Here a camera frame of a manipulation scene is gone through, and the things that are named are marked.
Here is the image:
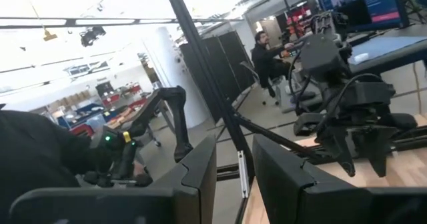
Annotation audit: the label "shelf with red boxes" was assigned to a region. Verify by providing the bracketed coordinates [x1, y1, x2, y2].
[283, 2, 316, 40]

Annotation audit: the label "cluttered work table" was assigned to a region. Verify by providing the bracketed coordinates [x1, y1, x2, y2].
[49, 82, 157, 138]

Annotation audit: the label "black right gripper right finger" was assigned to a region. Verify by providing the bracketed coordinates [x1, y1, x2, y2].
[252, 133, 427, 224]

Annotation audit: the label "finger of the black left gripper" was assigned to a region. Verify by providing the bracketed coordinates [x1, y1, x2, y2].
[294, 112, 356, 178]
[365, 113, 418, 177]

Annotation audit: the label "black left wrist camera housing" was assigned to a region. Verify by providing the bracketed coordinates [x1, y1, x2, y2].
[338, 81, 397, 110]

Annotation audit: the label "yellow hanging ceiling tag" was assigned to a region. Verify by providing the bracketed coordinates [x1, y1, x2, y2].
[42, 29, 58, 42]

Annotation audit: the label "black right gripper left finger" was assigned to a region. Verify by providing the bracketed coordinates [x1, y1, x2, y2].
[8, 135, 218, 224]

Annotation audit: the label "white round column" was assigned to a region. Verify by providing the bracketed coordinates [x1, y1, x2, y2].
[156, 26, 214, 129]

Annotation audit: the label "black partition panels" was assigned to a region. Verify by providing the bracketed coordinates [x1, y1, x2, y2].
[179, 30, 256, 123]

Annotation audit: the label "person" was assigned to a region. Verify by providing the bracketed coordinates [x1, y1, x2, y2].
[250, 30, 296, 98]
[0, 103, 113, 224]

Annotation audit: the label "grey office chair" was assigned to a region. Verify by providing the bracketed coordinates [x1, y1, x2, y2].
[239, 60, 284, 107]

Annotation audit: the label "black ceiling camera device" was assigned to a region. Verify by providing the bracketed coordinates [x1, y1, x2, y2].
[79, 25, 107, 48]

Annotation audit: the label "long linear ceiling light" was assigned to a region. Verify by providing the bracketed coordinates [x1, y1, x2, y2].
[0, 16, 244, 30]

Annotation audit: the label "computer monitor blue screen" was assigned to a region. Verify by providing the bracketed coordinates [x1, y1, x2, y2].
[314, 0, 410, 32]

